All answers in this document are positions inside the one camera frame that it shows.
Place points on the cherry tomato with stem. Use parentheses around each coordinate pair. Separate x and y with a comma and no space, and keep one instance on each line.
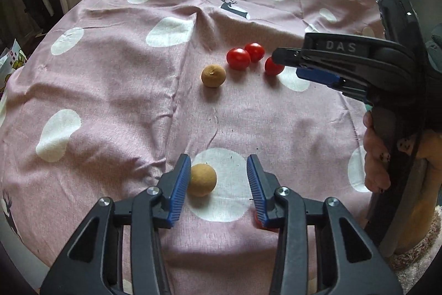
(259,225)

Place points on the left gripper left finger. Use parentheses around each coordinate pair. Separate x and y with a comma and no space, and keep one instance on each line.
(91,260)

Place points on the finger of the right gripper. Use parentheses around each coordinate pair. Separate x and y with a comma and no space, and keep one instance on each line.
(348,49)
(349,84)

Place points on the tan longan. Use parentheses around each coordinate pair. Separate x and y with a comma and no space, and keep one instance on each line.
(213,76)
(203,180)

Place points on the pink polka dot cloth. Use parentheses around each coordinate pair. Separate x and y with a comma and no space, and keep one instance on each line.
(113,96)

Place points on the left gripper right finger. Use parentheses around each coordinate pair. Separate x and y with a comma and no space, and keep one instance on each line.
(347,260)

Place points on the right hand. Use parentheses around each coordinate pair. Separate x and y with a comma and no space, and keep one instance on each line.
(376,158)

